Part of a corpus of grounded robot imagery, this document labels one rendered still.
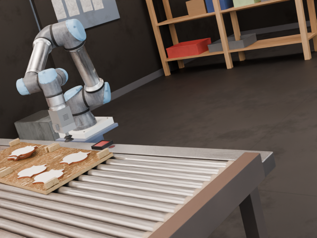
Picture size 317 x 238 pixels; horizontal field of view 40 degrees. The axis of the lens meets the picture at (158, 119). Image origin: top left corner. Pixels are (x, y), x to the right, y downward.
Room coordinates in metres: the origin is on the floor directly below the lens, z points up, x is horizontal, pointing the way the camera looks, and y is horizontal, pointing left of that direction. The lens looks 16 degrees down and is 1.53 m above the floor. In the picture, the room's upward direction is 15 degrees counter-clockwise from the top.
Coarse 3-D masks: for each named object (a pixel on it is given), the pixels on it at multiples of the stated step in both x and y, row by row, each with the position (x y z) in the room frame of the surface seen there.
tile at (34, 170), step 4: (44, 164) 1.85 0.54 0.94; (28, 168) 1.86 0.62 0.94; (32, 168) 1.85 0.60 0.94; (36, 168) 1.83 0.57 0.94; (40, 168) 1.82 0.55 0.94; (44, 168) 1.80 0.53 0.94; (20, 172) 1.83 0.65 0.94; (24, 172) 1.82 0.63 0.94; (28, 172) 1.80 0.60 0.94; (32, 172) 1.79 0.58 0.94; (36, 172) 1.77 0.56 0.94; (40, 172) 1.77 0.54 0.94; (20, 176) 1.78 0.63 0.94; (24, 176) 1.77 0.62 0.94; (28, 176) 1.76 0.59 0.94; (32, 176) 1.76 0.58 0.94
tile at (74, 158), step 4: (80, 152) 1.89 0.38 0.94; (68, 156) 1.87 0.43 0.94; (72, 156) 1.86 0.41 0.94; (76, 156) 1.84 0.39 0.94; (80, 156) 1.83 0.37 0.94; (84, 156) 1.81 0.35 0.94; (64, 160) 1.84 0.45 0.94; (68, 160) 1.82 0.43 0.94; (72, 160) 1.81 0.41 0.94; (76, 160) 1.79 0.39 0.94; (80, 160) 1.78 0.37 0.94; (68, 164) 1.78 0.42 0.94
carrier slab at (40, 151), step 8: (16, 144) 2.37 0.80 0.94; (24, 144) 2.32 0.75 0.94; (32, 144) 2.27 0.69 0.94; (40, 144) 2.23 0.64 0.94; (0, 152) 2.29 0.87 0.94; (8, 152) 2.25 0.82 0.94; (40, 152) 2.09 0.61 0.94; (48, 152) 2.06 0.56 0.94; (0, 160) 2.14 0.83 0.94; (24, 160) 2.03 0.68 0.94; (32, 160) 1.99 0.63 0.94; (0, 168) 2.00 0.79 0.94; (16, 168) 1.94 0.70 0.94
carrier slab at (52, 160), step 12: (48, 156) 1.98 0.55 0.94; (60, 156) 1.93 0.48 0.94; (96, 156) 1.80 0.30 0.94; (108, 156) 1.78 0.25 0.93; (24, 168) 1.90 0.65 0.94; (48, 168) 1.81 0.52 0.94; (60, 168) 1.77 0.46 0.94; (72, 168) 1.73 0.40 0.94; (84, 168) 1.69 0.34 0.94; (0, 180) 1.84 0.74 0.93; (12, 180) 1.78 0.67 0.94; (24, 180) 1.74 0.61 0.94; (60, 180) 1.62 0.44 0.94; (48, 192) 1.56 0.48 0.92
